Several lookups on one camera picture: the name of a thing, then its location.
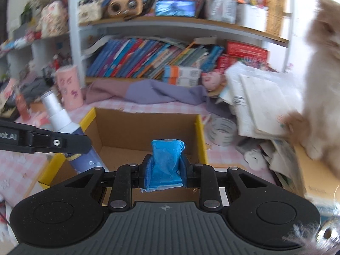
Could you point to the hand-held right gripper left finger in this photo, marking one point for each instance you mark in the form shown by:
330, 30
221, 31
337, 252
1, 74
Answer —
146, 168

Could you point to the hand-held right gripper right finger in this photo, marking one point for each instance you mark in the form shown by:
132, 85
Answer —
186, 170

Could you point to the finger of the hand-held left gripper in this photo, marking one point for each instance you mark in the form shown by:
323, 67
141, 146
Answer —
69, 143

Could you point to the blue packet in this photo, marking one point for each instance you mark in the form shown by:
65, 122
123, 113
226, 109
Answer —
164, 162

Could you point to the white spray bottle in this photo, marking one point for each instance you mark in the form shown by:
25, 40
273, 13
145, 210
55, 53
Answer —
59, 117

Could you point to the yellow cardboard box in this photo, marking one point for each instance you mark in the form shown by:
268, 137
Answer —
143, 130

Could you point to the pink cylindrical container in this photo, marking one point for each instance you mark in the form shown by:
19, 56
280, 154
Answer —
69, 87

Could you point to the pink checkered tablecloth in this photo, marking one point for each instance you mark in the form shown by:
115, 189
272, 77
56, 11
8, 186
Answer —
16, 170

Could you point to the clear tape roll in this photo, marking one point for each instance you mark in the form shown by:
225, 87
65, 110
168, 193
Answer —
221, 131

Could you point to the purple cloth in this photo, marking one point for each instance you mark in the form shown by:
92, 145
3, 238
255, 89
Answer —
148, 91

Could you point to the orange white small box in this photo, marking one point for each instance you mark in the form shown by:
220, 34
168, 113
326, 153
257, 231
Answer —
183, 71
182, 81

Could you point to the pink pig plush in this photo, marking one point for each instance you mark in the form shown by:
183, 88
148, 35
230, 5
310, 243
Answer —
212, 81

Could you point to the stack of white papers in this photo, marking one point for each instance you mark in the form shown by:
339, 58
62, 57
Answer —
260, 98

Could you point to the row of colourful books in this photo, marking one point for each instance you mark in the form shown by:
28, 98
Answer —
148, 58

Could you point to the floral fabric bag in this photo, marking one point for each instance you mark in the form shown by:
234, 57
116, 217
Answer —
54, 20

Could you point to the red thick book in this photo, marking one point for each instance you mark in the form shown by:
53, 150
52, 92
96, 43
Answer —
247, 51

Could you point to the white quilted handbag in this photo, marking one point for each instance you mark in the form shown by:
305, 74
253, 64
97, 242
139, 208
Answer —
89, 10

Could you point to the feather cat toy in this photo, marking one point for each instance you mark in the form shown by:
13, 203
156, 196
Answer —
305, 235

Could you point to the white bookshelf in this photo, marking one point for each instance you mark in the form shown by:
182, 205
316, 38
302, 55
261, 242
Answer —
186, 24

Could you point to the wooden radio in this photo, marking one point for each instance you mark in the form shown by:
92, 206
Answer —
124, 8

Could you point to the fluffy cream cat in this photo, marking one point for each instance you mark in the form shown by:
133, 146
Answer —
321, 85

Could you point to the smartphone with lit screen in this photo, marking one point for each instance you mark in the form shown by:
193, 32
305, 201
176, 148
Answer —
175, 8

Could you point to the white storage bin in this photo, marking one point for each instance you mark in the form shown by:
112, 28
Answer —
221, 10
252, 18

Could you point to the woven basket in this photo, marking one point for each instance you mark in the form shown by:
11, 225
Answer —
276, 10

